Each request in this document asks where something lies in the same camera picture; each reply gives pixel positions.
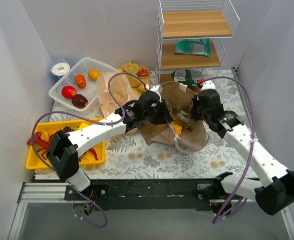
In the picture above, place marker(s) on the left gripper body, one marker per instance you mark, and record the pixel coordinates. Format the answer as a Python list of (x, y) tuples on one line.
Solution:
[(163, 114)]

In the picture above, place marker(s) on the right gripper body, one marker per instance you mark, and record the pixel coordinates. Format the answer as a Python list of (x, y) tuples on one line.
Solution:
[(197, 113)]

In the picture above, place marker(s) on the brown burlap tote bag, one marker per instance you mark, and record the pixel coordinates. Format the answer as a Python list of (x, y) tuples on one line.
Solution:
[(187, 135)]

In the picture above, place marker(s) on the orange mango gummy packet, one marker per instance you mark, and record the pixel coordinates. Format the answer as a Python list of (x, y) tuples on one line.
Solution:
[(177, 125)]

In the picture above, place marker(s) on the peach plastic grocery bag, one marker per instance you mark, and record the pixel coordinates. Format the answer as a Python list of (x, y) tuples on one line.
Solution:
[(120, 89)]

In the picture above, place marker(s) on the teal snack packet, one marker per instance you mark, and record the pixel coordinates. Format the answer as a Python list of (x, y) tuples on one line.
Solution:
[(199, 47)]

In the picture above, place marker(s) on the clear glass bottle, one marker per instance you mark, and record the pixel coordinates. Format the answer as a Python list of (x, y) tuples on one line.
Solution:
[(187, 121)]

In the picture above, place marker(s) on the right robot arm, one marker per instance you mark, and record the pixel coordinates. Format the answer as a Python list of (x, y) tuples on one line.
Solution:
[(254, 155)]

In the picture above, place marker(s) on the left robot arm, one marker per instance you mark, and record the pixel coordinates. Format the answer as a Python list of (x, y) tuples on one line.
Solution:
[(66, 148)]

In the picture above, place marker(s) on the small bread roll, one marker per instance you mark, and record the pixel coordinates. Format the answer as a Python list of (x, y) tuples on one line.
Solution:
[(141, 88)]

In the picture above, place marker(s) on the green white snack packet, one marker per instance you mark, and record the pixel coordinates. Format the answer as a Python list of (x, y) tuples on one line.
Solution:
[(191, 78)]

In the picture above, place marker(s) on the bread slice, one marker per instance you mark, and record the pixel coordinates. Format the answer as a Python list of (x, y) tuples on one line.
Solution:
[(134, 83)]

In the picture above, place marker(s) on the round bread loaf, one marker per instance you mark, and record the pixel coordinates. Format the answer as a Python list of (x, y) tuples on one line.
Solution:
[(131, 67)]

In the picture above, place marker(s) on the floral table mat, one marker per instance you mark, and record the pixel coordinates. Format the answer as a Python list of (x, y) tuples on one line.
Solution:
[(129, 157)]

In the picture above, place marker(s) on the white plastic basket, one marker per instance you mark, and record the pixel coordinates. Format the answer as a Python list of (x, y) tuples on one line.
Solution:
[(82, 67)]

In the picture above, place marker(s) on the yellow mango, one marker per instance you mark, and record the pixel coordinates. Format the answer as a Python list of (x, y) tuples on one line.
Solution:
[(93, 74)]

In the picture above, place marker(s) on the dark red plum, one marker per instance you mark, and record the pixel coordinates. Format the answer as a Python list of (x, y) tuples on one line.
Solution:
[(79, 101)]

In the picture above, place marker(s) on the small orange pumpkin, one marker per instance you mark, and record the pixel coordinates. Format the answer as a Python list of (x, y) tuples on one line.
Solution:
[(80, 81)]

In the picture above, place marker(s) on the red chili pepper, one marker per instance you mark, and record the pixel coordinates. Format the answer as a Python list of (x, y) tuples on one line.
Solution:
[(92, 150)]

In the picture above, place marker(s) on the white tape roll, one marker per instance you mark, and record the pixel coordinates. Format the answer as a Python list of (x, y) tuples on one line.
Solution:
[(60, 69)]

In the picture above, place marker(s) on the yellow bell pepper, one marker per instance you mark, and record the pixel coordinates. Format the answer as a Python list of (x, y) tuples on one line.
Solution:
[(46, 134)]

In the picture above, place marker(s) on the red toy lobster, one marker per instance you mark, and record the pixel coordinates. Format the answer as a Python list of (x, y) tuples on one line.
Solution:
[(43, 145)]

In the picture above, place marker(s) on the yellow vegetable tray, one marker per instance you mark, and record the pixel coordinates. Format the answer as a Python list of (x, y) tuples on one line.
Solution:
[(37, 156)]

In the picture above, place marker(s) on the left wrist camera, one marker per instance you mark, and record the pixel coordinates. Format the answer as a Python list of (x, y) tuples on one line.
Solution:
[(156, 89)]

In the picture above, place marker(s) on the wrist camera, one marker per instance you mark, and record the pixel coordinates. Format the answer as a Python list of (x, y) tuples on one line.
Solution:
[(156, 89), (205, 85)]

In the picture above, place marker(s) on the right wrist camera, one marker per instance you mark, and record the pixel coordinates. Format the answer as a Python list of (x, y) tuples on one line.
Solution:
[(205, 85)]

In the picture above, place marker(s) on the white wire shelf rack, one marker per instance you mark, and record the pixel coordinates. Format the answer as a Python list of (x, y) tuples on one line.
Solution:
[(190, 34)]

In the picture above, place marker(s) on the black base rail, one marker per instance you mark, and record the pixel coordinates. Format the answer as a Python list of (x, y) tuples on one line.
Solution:
[(138, 194)]

